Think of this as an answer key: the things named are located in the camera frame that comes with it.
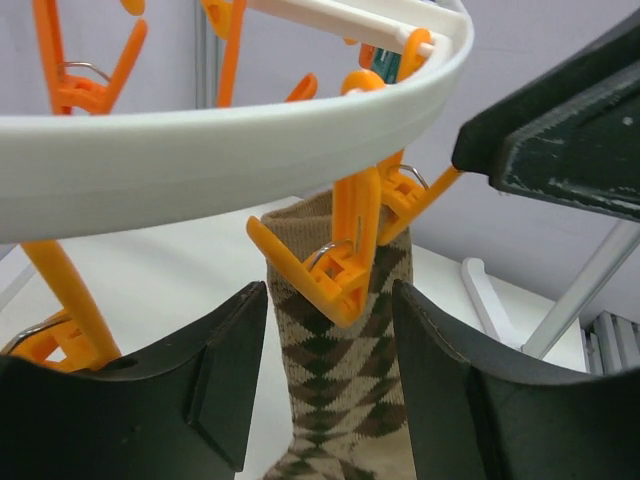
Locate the aluminium rail frame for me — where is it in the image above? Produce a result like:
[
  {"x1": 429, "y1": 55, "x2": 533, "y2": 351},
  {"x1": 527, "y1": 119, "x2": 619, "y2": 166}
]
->
[{"x1": 581, "y1": 311, "x2": 640, "y2": 376}]

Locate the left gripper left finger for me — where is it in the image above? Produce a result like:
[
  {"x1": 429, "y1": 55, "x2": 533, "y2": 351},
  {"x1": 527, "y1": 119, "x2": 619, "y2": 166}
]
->
[{"x1": 1, "y1": 282, "x2": 268, "y2": 479}]

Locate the white rack base foot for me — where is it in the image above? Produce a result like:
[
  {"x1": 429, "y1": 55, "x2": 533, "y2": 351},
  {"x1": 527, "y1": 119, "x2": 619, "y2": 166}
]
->
[{"x1": 461, "y1": 258, "x2": 520, "y2": 349}]

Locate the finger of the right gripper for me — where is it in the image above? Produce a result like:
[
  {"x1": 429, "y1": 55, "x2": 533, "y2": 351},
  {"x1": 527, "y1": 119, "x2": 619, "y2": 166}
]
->
[{"x1": 451, "y1": 12, "x2": 639, "y2": 221}]

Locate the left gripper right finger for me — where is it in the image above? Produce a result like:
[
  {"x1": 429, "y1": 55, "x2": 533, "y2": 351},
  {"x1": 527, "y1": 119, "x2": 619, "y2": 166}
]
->
[{"x1": 392, "y1": 281, "x2": 639, "y2": 480}]

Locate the white round clip hanger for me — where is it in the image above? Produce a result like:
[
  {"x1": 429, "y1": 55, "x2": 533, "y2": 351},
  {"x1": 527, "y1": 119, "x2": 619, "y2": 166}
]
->
[{"x1": 1, "y1": 1, "x2": 474, "y2": 243}]

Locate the orange clothes peg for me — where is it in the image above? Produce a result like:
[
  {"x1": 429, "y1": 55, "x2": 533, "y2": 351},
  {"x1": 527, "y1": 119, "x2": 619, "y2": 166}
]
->
[
  {"x1": 246, "y1": 167, "x2": 381, "y2": 327},
  {"x1": 377, "y1": 150, "x2": 461, "y2": 245}
]

